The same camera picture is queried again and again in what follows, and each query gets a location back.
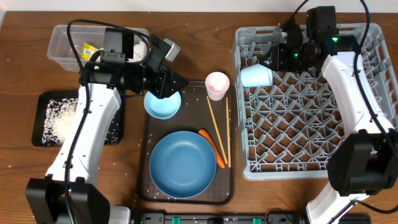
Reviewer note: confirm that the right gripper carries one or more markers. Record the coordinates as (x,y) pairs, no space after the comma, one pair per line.
(277,62)

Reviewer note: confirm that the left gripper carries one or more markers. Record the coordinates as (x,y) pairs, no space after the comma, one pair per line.
(166,86)

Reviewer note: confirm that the light blue cup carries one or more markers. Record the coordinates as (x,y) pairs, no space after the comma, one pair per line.
(256,76)

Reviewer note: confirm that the light blue bowl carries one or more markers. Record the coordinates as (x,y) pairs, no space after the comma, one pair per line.
(162,108)

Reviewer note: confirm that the pink cup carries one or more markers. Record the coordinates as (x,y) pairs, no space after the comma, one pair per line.
(217,84)

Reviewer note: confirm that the white tissue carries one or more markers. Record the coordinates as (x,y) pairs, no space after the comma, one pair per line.
(139,52)

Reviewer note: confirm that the dark blue plate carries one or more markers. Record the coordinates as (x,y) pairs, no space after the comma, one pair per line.
(182,164)

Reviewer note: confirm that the yellow green snack wrapper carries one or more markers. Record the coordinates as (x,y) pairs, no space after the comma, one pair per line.
(88,51)

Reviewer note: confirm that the white rice pile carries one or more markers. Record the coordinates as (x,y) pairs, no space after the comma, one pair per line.
(59,115)

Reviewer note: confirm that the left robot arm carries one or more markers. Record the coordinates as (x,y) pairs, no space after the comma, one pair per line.
(68,193)

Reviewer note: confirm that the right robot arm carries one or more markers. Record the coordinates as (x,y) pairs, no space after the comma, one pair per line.
(366,162)

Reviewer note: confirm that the grey dishwasher rack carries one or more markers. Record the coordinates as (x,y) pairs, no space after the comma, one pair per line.
(287,130)

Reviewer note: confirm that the brown serving tray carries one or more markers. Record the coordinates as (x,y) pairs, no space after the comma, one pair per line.
(193,115)

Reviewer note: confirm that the wooden chopstick left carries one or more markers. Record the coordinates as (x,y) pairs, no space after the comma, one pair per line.
(217,130)

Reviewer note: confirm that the orange carrot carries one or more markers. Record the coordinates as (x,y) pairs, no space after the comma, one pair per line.
(219,160)

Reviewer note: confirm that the clear plastic bin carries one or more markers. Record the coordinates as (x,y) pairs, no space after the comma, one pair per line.
(60,49)

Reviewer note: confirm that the black plastic tray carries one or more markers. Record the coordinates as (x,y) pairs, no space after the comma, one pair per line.
(40,113)

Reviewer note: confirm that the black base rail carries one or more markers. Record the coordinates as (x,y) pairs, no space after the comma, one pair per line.
(270,218)

